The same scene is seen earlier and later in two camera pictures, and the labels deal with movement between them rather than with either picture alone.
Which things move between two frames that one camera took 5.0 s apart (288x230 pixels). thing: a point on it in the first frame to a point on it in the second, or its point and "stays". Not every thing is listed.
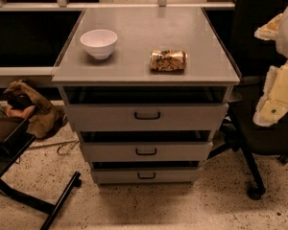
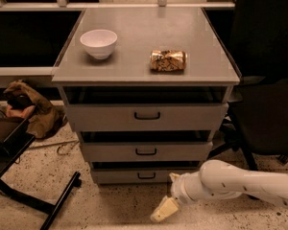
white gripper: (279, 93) to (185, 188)
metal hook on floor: (65, 153) stays
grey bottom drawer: (145, 174) stays
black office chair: (254, 6) stays
